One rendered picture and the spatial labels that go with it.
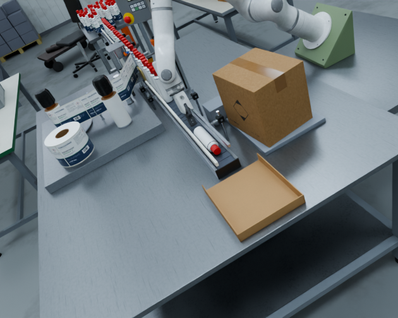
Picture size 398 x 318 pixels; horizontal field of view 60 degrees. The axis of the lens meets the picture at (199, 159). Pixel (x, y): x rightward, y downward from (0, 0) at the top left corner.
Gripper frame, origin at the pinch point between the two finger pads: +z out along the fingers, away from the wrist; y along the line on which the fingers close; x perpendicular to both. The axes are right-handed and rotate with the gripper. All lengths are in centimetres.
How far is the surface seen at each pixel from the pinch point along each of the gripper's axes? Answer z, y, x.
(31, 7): -293, 871, 102
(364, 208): 81, -14, -57
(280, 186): 28, -47, -11
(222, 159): 14.8, -25.5, -0.2
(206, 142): 7.4, -18.7, 1.4
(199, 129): 3.1, -8.5, 0.0
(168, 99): -10.3, 36.4, 0.5
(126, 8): -62, 40, -2
